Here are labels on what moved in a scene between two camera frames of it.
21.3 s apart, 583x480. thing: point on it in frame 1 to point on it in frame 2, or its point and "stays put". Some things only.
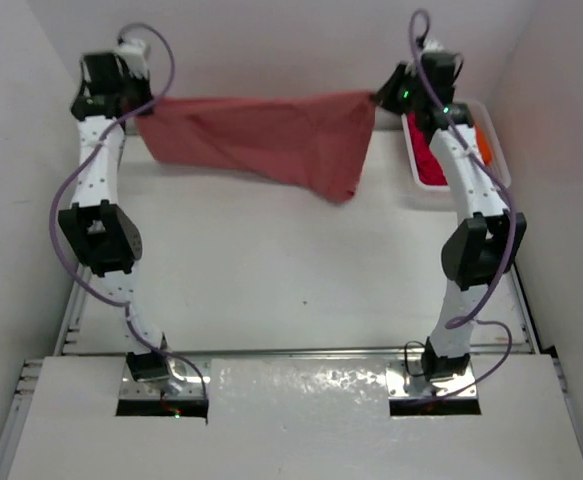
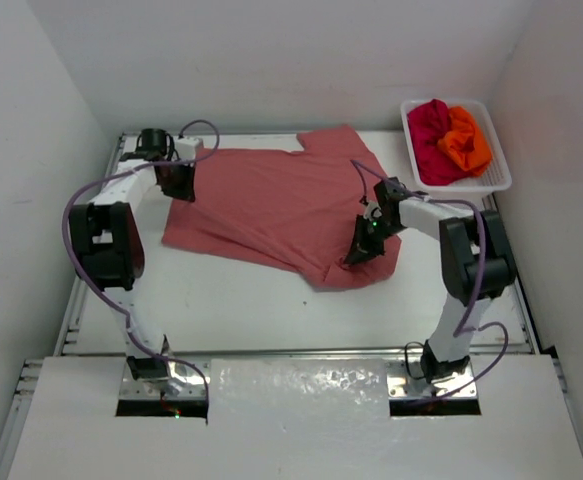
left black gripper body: x=138 y=100 to x=177 y=181
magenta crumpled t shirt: x=429 y=168 stays put
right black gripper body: x=388 y=92 to x=366 y=240
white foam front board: x=293 y=418 stays put
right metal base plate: x=401 y=385 stays put
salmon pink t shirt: x=315 y=143 to x=294 y=209
